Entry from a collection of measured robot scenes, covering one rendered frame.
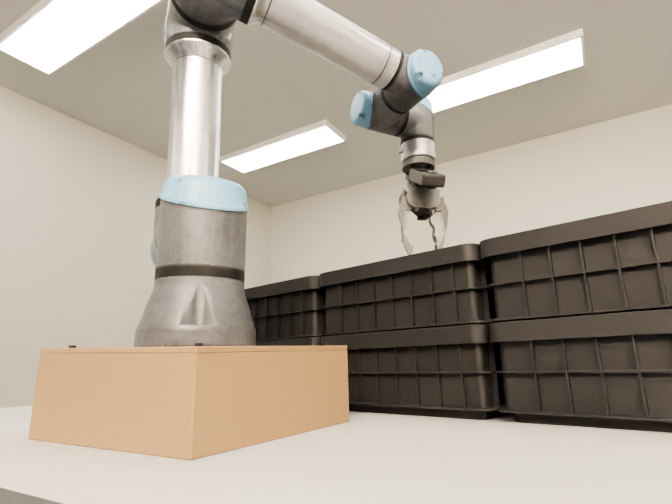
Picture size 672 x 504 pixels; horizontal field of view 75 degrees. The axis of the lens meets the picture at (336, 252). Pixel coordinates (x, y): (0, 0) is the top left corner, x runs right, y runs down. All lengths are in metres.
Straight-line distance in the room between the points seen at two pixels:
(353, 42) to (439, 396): 0.59
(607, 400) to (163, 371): 0.45
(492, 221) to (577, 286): 3.85
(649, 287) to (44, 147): 3.95
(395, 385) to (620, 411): 0.28
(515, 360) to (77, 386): 0.50
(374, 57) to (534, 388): 0.59
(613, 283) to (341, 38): 0.56
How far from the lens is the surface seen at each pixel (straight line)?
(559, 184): 4.42
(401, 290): 0.68
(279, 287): 0.85
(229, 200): 0.60
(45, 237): 3.92
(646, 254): 0.57
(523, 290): 0.59
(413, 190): 0.94
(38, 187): 3.98
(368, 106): 0.95
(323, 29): 0.82
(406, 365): 0.67
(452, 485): 0.31
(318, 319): 0.79
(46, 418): 0.60
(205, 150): 0.78
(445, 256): 0.63
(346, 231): 4.99
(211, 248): 0.57
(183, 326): 0.54
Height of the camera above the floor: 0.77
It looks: 14 degrees up
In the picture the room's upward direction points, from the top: 1 degrees counter-clockwise
